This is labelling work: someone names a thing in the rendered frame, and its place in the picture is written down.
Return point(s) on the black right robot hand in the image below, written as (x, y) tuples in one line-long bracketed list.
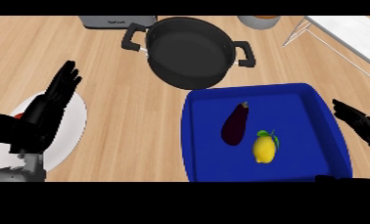
[(354, 118)]

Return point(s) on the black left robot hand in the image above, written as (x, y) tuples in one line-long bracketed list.
[(47, 110)]

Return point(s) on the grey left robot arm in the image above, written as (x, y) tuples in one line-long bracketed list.
[(24, 168)]

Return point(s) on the blue rectangular tray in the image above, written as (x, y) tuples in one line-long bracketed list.
[(289, 136)]

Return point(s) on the yellow lemon with leaf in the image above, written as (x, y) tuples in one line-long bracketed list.
[(264, 148)]

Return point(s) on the small red item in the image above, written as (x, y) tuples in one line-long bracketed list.
[(18, 116)]

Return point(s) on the white round plate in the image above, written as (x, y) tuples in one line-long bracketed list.
[(67, 126)]

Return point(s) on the dark purple eggplant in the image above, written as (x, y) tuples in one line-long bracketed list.
[(235, 125)]

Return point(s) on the grey toaster appliance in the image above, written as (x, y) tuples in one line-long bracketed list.
[(117, 22)]

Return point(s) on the grey round container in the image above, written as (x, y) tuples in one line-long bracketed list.
[(259, 22)]

